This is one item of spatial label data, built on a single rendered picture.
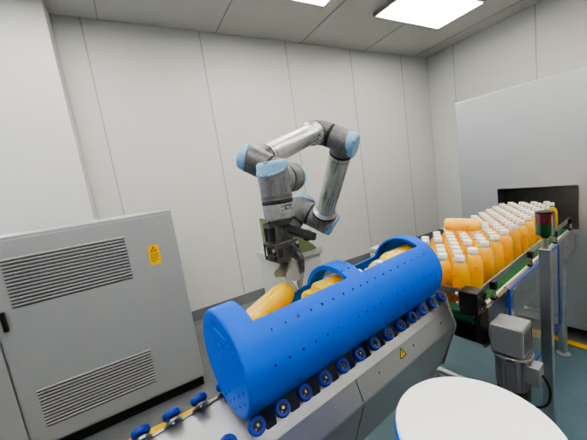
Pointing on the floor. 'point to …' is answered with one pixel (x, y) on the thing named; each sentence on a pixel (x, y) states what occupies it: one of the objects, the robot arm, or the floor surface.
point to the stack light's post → (547, 329)
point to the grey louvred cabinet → (93, 326)
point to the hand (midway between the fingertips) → (296, 282)
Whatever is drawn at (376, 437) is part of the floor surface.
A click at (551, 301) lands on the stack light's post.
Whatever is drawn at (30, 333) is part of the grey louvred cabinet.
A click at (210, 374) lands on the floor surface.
